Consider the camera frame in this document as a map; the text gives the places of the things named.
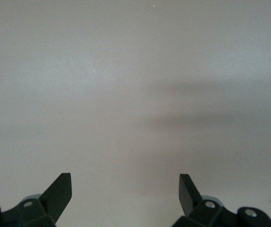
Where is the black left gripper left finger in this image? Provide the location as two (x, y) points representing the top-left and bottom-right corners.
(0, 173), (73, 227)

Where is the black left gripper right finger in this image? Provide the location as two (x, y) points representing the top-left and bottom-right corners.
(172, 174), (271, 227)

